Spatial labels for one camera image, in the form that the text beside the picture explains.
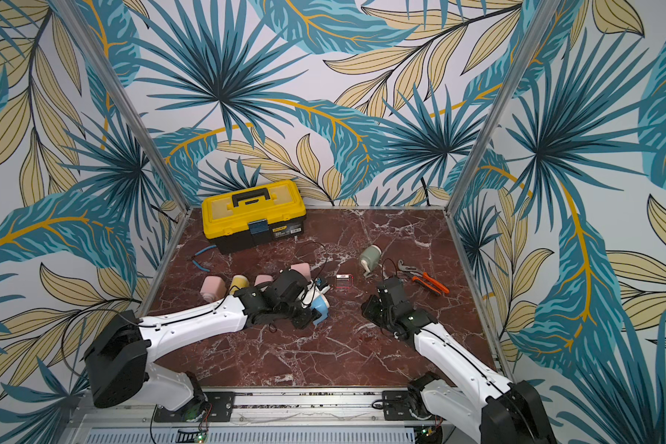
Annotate blue pencil sharpener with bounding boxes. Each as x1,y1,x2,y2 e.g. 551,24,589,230
311,295,329,326

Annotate yellow pencil sharpener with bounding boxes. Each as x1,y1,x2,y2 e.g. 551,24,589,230
228,275,250,295

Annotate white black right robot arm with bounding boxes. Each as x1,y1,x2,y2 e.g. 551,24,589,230
361,277,557,443

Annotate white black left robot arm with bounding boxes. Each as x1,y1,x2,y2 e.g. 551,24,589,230
84,264,330,420

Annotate pink transparent tray back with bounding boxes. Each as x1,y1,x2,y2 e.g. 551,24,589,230
334,274,354,290

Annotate green pencil sharpener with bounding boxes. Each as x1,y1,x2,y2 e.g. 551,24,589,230
359,244,382,278

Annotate yellow black toolbox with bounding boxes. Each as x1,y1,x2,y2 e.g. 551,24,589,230
202,179,306,255

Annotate orange handled pliers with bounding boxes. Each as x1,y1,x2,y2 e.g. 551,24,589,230
397,260,450,296

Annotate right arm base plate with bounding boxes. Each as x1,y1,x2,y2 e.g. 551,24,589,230
379,390,422,421

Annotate aluminium front rail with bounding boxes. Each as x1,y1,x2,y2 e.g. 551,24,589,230
60,387,473,443

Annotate blue handled cutters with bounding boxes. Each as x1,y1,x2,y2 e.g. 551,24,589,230
191,244,218,274

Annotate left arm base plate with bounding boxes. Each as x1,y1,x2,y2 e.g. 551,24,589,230
155,391,235,424

